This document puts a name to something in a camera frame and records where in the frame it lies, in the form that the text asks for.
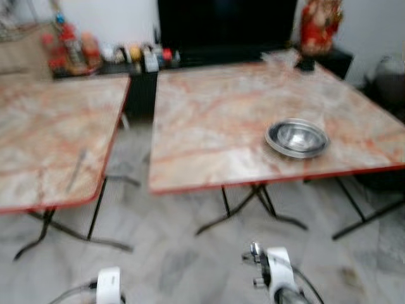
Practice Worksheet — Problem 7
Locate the dark grey chair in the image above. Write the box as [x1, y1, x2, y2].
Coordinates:
[373, 56, 405, 121]

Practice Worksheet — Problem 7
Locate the steel bowl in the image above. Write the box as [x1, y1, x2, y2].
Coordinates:
[265, 118, 330, 159]

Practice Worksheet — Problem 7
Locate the red gold figurine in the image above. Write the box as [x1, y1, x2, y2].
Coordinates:
[299, 0, 345, 57]

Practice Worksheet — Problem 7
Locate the clear plastic wrapper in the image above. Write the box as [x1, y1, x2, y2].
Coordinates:
[261, 50, 299, 68]

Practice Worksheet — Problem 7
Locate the large marble folding table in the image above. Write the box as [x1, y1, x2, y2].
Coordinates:
[148, 51, 405, 241]

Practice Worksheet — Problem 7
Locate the black television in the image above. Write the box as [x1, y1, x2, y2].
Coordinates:
[157, 0, 299, 54]

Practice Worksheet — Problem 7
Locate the white label bottle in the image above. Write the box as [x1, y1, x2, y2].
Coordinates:
[144, 49, 159, 73]

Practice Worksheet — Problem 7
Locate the small marble folding table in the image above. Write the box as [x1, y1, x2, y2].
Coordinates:
[0, 75, 142, 262]

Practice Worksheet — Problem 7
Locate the brown cardboard box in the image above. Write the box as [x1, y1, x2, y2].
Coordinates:
[0, 24, 59, 81]

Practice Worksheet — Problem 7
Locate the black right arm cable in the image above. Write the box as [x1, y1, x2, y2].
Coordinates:
[291, 261, 325, 304]

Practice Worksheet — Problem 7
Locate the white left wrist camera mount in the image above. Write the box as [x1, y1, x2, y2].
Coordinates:
[96, 267, 123, 304]

